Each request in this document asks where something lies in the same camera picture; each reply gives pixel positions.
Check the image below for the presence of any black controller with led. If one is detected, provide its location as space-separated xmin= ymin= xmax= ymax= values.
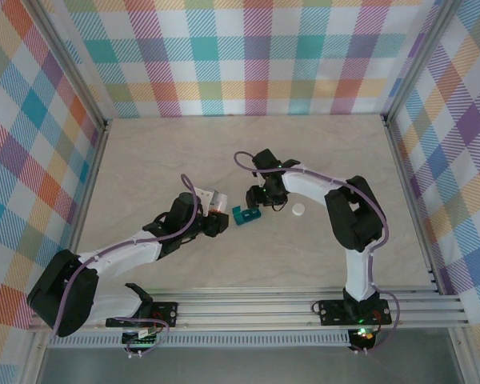
xmin=350 ymin=326 xmax=379 ymax=352

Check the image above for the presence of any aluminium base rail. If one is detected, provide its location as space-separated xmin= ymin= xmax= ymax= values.
xmin=27 ymin=286 xmax=469 ymax=331

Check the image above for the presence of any teal toy block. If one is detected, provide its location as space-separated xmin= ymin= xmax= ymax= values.
xmin=230 ymin=206 xmax=262 ymax=226

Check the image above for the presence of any aluminium side rail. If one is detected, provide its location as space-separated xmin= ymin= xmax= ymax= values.
xmin=379 ymin=114 xmax=445 ymax=295
xmin=23 ymin=119 xmax=111 ymax=333

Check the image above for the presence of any green controller board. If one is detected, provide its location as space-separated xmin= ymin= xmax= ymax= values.
xmin=122 ymin=330 xmax=161 ymax=349

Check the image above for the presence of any slotted grey cable duct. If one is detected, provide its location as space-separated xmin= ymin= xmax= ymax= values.
xmin=47 ymin=334 xmax=351 ymax=349

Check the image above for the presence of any aluminium frame post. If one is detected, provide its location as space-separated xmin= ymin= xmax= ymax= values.
xmin=30 ymin=0 xmax=113 ymax=131
xmin=379 ymin=0 xmax=463 ymax=121

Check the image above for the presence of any purple cable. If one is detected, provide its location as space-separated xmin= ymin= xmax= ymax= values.
xmin=50 ymin=174 xmax=173 ymax=359
xmin=234 ymin=150 xmax=401 ymax=355

